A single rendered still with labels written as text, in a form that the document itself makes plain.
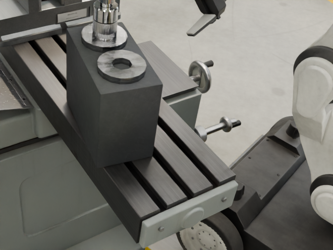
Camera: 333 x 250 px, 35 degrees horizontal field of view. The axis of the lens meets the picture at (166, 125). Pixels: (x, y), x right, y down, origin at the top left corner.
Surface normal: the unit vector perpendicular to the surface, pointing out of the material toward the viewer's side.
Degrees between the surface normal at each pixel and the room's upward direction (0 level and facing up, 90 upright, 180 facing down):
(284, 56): 0
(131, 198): 0
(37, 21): 90
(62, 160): 90
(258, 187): 0
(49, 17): 90
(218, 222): 12
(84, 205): 90
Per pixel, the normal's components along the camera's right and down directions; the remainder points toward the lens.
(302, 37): 0.12, -0.74
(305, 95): -0.61, 0.47
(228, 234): 0.54, -0.29
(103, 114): 0.40, 0.65
